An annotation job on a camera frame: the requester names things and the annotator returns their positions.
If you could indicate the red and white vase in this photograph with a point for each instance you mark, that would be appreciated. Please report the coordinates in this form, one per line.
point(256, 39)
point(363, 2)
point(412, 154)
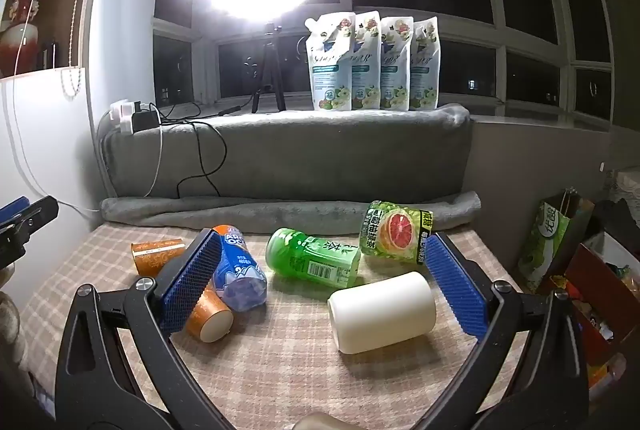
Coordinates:
point(20, 29)

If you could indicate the white cup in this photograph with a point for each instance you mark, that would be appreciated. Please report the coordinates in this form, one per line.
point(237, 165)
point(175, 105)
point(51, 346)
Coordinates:
point(382, 312)

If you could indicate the grey blanket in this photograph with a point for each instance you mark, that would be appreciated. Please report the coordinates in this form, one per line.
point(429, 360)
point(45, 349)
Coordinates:
point(310, 154)

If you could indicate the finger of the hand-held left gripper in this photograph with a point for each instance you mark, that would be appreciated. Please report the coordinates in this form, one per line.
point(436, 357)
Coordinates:
point(37, 216)
point(12, 209)

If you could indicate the green paper bag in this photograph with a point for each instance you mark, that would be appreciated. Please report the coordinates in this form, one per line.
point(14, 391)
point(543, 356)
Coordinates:
point(547, 240)

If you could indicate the white power strip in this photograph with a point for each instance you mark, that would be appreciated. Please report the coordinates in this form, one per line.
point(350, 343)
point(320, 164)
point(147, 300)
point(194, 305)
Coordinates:
point(122, 117)

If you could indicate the grapefruit drink bottle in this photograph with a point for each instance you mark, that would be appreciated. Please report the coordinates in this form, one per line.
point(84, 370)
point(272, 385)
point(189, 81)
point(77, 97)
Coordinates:
point(395, 232)

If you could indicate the green tea bottle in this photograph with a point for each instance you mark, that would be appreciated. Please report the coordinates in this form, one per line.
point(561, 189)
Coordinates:
point(312, 257)

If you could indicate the black tripod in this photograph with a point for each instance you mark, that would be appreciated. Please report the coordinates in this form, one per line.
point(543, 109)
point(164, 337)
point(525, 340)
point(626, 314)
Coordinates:
point(269, 59)

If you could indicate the orange paper cup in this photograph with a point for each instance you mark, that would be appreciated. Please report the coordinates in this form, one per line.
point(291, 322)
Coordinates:
point(155, 255)
point(210, 317)

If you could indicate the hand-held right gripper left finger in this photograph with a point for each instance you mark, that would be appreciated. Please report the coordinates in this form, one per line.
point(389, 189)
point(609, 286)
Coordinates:
point(192, 282)

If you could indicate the red box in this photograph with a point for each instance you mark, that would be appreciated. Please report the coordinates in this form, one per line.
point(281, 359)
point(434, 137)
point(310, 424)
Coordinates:
point(595, 300)

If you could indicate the dark cloth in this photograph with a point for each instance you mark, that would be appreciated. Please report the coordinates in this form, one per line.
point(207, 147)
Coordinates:
point(617, 222)

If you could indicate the white refill pouch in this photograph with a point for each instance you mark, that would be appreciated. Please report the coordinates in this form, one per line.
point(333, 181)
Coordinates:
point(425, 67)
point(367, 64)
point(330, 64)
point(396, 67)

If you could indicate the checkered cloth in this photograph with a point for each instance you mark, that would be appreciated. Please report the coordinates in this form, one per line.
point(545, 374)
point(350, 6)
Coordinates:
point(280, 360)

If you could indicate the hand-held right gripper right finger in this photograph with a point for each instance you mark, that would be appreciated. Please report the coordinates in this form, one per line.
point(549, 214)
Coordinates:
point(457, 292)

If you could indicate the blue clear bottle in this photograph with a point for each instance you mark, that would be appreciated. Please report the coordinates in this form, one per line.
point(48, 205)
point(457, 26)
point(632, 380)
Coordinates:
point(240, 277)

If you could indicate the black charger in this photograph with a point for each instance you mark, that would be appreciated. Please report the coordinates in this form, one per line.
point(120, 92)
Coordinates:
point(146, 120)

